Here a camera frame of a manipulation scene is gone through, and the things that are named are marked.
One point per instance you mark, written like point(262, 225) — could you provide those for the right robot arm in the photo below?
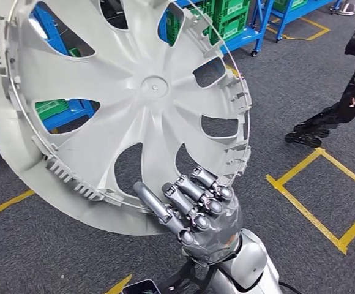
point(251, 263)

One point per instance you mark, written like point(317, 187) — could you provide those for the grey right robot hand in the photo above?
point(217, 231)

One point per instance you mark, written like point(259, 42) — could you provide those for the grey plastic wheel cover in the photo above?
point(119, 101)

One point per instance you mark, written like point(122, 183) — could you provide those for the round chrome stool base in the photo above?
point(346, 9)

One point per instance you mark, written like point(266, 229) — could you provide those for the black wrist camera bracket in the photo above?
point(186, 278)

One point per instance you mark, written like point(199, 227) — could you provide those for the dark humanoid robot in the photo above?
point(352, 101)

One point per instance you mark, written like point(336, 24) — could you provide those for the yellow floor tape outline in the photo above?
point(327, 29)

